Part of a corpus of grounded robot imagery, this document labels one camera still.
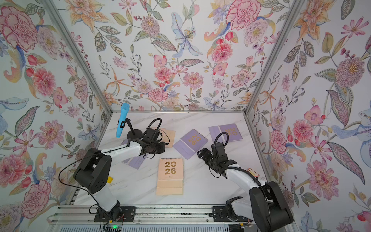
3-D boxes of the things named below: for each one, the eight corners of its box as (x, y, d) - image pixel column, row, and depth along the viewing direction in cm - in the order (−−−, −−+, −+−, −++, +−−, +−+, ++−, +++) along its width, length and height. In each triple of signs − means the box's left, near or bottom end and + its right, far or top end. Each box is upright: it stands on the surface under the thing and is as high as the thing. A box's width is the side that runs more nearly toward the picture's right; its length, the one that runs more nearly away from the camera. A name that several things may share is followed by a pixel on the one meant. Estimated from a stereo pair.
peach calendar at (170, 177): (156, 195, 82) (155, 193, 80) (160, 159, 96) (159, 157, 93) (183, 195, 82) (183, 193, 80) (183, 159, 96) (183, 157, 93)
